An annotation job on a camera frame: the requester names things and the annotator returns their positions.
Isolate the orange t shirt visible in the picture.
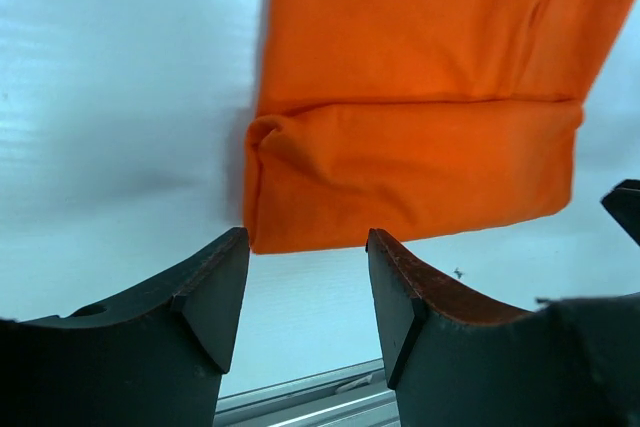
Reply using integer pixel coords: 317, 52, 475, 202
243, 0, 634, 254

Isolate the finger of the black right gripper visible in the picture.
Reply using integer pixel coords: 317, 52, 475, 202
601, 179, 640, 245

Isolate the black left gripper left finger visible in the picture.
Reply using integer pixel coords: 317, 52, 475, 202
1, 227, 250, 426

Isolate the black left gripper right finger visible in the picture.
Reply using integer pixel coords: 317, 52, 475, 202
366, 229, 639, 426

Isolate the aluminium rail frame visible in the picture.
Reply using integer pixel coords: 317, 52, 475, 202
213, 359, 400, 426

